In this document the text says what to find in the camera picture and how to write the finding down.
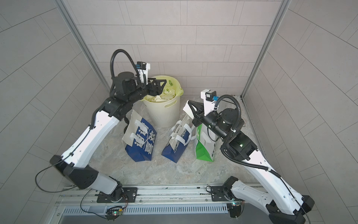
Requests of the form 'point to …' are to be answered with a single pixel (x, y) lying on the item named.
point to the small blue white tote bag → (180, 136)
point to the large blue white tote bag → (138, 138)
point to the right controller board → (235, 209)
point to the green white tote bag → (204, 143)
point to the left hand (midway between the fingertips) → (164, 78)
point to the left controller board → (113, 213)
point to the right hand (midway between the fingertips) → (188, 103)
